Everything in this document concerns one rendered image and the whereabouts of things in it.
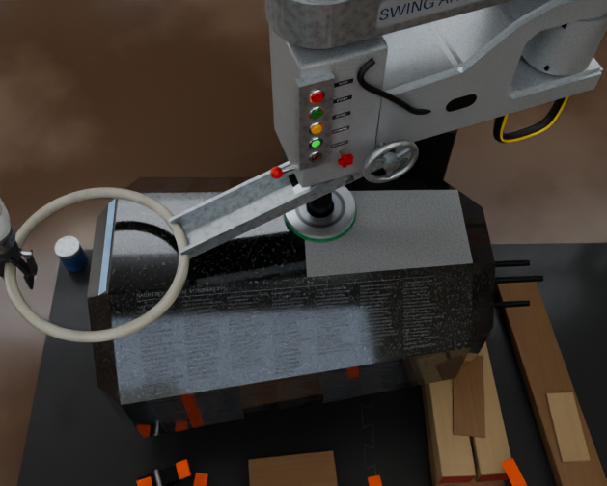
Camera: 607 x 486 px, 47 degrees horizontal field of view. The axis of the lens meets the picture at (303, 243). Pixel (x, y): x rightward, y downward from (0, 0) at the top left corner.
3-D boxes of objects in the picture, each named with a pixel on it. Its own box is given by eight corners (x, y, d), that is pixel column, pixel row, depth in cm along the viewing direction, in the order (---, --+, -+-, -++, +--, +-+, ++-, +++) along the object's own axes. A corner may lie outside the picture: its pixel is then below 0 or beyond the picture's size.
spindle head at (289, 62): (394, 100, 196) (416, -36, 158) (427, 158, 186) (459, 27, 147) (273, 135, 190) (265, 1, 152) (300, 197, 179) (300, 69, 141)
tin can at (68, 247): (60, 270, 294) (50, 255, 283) (68, 250, 299) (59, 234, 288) (83, 273, 293) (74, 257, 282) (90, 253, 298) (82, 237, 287)
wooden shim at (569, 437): (544, 394, 259) (546, 392, 258) (571, 392, 260) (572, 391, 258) (561, 462, 246) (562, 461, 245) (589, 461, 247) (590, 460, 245)
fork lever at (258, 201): (388, 113, 198) (385, 102, 193) (417, 163, 188) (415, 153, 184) (172, 216, 202) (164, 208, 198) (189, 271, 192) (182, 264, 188)
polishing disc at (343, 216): (337, 172, 216) (337, 169, 214) (367, 224, 205) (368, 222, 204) (273, 193, 211) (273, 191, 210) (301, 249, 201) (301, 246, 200)
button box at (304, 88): (326, 154, 169) (330, 68, 145) (330, 162, 168) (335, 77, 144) (295, 163, 168) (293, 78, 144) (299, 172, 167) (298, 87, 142)
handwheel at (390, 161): (400, 148, 184) (407, 109, 171) (416, 176, 179) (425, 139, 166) (347, 163, 181) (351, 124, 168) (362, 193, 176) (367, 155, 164)
